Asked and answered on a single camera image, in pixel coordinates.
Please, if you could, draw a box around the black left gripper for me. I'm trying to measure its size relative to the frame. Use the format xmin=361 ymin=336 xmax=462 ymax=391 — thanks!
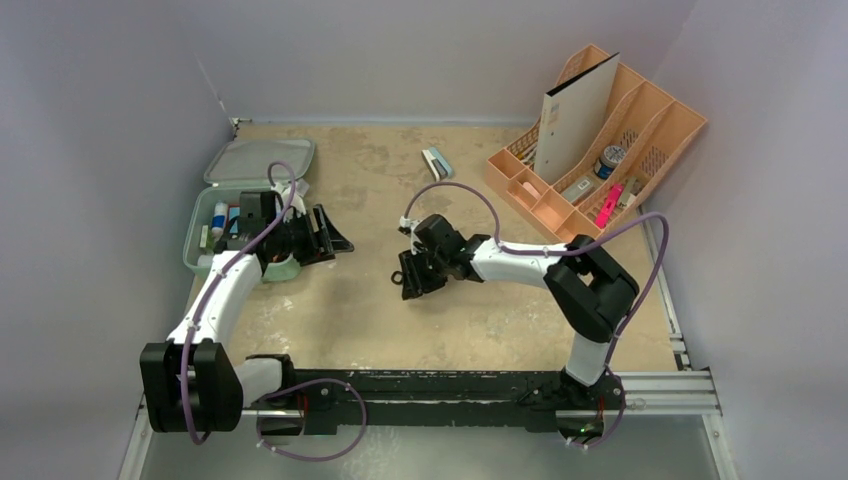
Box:
xmin=267 ymin=205 xmax=351 ymax=266

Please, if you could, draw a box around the red first aid pouch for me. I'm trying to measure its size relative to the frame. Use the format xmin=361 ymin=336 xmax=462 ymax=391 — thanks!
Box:
xmin=225 ymin=205 xmax=240 ymax=234

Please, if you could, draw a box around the white blue bandage roll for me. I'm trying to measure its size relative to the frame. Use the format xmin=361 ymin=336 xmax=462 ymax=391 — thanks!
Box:
xmin=210 ymin=202 xmax=229 ymax=236

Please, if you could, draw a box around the green small medicine box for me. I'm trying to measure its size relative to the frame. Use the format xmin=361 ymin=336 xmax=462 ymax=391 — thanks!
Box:
xmin=198 ymin=225 xmax=210 ymax=250

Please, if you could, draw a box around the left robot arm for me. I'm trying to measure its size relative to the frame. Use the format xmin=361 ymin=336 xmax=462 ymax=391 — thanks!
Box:
xmin=139 ymin=191 xmax=354 ymax=444

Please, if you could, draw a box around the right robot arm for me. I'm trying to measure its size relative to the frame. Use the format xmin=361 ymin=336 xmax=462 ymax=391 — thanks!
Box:
xmin=393 ymin=214 xmax=640 ymax=407

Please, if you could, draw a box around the blue white stapler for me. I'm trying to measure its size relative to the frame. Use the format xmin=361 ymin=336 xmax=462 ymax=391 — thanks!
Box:
xmin=421 ymin=147 xmax=454 ymax=182

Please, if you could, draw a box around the mint green storage case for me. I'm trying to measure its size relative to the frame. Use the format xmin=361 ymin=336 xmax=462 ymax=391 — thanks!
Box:
xmin=182 ymin=139 xmax=315 ymax=277

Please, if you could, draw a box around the pink eraser in organizer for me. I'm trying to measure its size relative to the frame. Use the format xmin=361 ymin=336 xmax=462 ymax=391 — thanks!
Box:
xmin=521 ymin=182 xmax=541 ymax=205

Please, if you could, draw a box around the grey box in organizer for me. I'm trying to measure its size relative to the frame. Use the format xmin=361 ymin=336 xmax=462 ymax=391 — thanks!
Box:
xmin=562 ymin=175 xmax=595 ymax=205

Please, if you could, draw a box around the pink marker in organizer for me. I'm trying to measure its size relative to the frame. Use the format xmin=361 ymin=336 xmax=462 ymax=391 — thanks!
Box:
xmin=595 ymin=184 xmax=624 ymax=229

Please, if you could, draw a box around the white folder in organizer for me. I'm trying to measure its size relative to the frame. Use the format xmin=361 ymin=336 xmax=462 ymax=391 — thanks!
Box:
xmin=534 ymin=52 xmax=620 ymax=185

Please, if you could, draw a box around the pink desk organizer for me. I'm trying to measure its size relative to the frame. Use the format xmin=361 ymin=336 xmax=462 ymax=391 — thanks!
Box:
xmin=485 ymin=44 xmax=707 ymax=243

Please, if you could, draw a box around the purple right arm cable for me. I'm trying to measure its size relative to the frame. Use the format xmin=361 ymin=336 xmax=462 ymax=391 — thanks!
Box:
xmin=401 ymin=181 xmax=670 ymax=452

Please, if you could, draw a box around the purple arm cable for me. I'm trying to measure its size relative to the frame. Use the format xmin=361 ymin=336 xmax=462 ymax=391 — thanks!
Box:
xmin=180 ymin=160 xmax=369 ymax=463
xmin=401 ymin=181 xmax=670 ymax=452

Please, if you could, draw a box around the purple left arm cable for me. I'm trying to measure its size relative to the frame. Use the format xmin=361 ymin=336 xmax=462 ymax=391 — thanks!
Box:
xmin=180 ymin=160 xmax=369 ymax=463

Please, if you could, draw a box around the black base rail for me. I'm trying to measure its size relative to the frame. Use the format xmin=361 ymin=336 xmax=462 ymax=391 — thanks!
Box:
xmin=253 ymin=369 xmax=625 ymax=439

